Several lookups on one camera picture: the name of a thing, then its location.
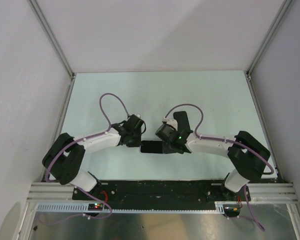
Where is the black phone case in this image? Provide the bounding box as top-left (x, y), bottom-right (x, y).
top-left (173, 111), bottom-right (193, 135)

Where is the black smartphone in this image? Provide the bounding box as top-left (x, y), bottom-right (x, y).
top-left (140, 140), bottom-right (163, 154)

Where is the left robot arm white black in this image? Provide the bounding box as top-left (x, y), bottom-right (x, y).
top-left (42, 114), bottom-right (146, 200)

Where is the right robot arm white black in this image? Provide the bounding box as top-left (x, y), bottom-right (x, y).
top-left (155, 123), bottom-right (274, 201)

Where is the left controller board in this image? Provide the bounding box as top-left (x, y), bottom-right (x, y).
top-left (88, 203), bottom-right (104, 211)

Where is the controller board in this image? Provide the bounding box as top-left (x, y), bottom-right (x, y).
top-left (88, 203), bottom-right (104, 211)
top-left (223, 205), bottom-right (241, 218)

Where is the right controller board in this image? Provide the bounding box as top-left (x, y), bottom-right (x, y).
top-left (223, 205), bottom-right (241, 218)

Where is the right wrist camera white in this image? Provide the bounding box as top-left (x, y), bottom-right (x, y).
top-left (162, 117), bottom-right (178, 130)

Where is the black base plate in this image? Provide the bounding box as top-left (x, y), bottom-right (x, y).
top-left (72, 180), bottom-right (251, 211)

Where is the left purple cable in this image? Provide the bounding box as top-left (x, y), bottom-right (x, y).
top-left (36, 93), bottom-right (131, 226)

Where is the purple cable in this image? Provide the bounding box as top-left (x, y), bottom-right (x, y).
top-left (36, 93), bottom-right (131, 226)
top-left (164, 103), bottom-right (275, 232)

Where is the right aluminium frame post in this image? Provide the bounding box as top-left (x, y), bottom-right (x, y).
top-left (246, 0), bottom-right (295, 78)

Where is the aluminium frame post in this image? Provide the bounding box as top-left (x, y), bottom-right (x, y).
top-left (28, 0), bottom-right (76, 78)
top-left (246, 0), bottom-right (295, 78)

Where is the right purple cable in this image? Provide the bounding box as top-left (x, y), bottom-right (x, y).
top-left (164, 103), bottom-right (275, 232)

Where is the white slotted cable duct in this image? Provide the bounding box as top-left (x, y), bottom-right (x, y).
top-left (36, 202), bottom-right (225, 214)

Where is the left aluminium frame post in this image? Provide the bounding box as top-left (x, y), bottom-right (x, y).
top-left (28, 0), bottom-right (76, 78)

